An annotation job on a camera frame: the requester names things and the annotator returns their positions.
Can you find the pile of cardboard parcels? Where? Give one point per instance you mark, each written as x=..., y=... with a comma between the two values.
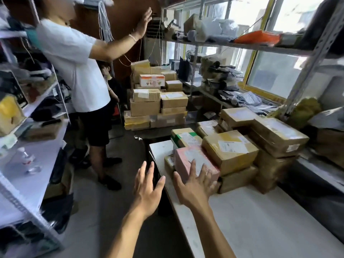
x=231, y=150
x=150, y=104

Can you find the black paper bags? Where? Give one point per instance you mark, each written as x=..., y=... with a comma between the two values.
x=184, y=69

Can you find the person's left forearm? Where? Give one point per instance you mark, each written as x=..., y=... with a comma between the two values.
x=129, y=236

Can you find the small plain cardboard box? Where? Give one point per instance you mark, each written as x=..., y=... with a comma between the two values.
x=190, y=22

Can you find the white wristband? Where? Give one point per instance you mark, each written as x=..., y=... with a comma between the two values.
x=132, y=38

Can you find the crumpled grey plastic bag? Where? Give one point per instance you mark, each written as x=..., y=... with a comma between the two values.
x=328, y=119

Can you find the yellow framed window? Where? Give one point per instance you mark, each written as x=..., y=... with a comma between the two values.
x=255, y=64

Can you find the pink printed parcel box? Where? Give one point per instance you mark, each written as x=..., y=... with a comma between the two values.
x=193, y=161

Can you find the white standing air conditioner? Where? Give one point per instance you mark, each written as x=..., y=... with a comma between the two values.
x=153, y=48

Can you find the white plastic bag bundle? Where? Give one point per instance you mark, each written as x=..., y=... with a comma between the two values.
x=215, y=29

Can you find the person's right hand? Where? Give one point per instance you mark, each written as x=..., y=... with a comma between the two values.
x=196, y=193

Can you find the yellow plastic mailer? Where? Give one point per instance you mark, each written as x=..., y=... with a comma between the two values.
x=10, y=112

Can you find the small handwritten cardboard box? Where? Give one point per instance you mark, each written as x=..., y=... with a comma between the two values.
x=328, y=147

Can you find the olive yellow bag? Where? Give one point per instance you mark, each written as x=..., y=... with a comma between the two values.
x=303, y=111

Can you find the person's right forearm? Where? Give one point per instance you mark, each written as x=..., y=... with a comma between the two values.
x=215, y=236

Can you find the pile of grey mailer bags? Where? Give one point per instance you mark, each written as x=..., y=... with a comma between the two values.
x=217, y=75

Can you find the grey taped parcel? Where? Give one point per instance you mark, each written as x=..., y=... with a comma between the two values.
x=289, y=40

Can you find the dark purple bag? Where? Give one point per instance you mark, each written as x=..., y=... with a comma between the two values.
x=319, y=24

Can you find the pile of grey plastic mailers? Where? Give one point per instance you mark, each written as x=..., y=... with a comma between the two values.
x=247, y=99

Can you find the person's left hand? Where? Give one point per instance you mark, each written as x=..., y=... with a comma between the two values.
x=146, y=196

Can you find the orange plastic mailer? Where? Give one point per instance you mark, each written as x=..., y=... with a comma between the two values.
x=256, y=38

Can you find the grey metal shelf rack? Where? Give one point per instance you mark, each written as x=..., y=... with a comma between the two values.
x=314, y=64
x=242, y=46

